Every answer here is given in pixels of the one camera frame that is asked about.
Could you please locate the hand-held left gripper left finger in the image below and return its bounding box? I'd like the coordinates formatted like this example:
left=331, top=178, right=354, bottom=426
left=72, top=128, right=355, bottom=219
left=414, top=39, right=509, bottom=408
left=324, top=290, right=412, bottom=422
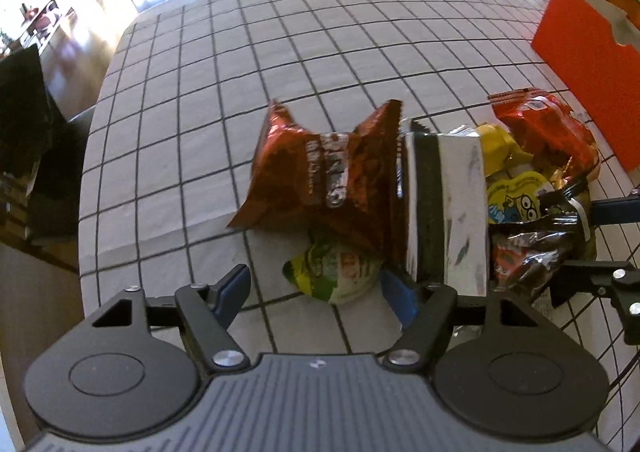
left=92, top=263, right=252, bottom=374

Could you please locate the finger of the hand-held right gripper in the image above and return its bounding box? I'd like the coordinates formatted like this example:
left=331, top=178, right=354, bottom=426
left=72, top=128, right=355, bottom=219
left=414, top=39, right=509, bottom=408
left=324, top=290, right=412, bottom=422
left=549, top=261, right=640, bottom=346
left=542, top=192, right=640, bottom=226

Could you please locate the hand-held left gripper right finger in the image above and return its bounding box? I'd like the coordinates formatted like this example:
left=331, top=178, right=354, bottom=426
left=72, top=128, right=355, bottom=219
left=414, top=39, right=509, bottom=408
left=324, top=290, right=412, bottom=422
left=381, top=271, right=544, bottom=374

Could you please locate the green snack packet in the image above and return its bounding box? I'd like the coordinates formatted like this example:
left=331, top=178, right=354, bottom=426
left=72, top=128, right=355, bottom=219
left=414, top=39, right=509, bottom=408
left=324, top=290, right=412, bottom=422
left=282, top=226, right=383, bottom=306

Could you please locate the dark brown glossy snack packet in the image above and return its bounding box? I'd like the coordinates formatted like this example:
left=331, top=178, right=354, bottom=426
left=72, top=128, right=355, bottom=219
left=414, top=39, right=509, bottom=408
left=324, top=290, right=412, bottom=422
left=489, top=192, right=597, bottom=293

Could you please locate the yellow cartoon snack packet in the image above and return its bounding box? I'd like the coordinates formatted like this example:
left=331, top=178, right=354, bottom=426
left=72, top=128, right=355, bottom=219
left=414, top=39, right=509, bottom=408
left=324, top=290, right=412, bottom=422
left=485, top=171, right=557, bottom=226

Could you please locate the bright red snack bag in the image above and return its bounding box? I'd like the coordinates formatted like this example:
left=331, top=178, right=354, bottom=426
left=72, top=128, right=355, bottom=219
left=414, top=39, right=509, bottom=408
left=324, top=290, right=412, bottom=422
left=487, top=88, right=601, bottom=183

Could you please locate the silver dark-edged snack packet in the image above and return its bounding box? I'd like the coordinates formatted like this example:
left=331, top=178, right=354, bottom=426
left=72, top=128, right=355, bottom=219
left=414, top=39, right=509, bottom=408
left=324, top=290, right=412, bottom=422
left=398, top=118, right=490, bottom=299

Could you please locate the plain yellow snack wrapper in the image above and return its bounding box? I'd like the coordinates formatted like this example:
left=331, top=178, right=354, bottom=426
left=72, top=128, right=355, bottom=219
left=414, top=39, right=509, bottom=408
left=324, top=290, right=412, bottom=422
left=474, top=124, right=533, bottom=177

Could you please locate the red-brown foil snack bag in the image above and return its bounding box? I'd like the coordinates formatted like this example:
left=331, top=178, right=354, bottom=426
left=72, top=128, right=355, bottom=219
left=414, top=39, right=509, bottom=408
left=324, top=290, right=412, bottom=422
left=225, top=99, right=407, bottom=269

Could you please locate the orange-red cardboard box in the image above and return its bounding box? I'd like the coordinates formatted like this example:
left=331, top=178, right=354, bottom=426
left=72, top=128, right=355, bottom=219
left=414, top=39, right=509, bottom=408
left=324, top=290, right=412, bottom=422
left=530, top=0, right=640, bottom=173

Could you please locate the white grid tablecloth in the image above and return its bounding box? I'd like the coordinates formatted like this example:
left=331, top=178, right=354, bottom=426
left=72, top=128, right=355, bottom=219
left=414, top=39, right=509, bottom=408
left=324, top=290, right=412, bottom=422
left=77, top=0, right=640, bottom=452

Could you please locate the black cabinet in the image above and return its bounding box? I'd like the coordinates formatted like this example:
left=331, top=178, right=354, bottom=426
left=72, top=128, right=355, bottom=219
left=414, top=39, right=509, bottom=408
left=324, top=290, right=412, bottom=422
left=0, top=44, right=97, bottom=249

